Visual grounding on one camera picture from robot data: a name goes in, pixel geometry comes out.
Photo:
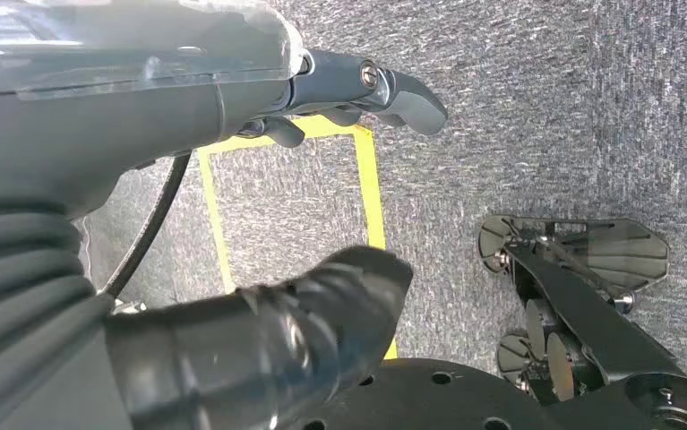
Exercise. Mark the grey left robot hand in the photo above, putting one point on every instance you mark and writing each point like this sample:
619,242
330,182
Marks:
111,113

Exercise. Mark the yellow floor tape outline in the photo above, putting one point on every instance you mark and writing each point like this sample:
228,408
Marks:
370,184

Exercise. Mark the black robot foot assembly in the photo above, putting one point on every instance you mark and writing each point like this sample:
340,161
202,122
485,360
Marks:
592,320

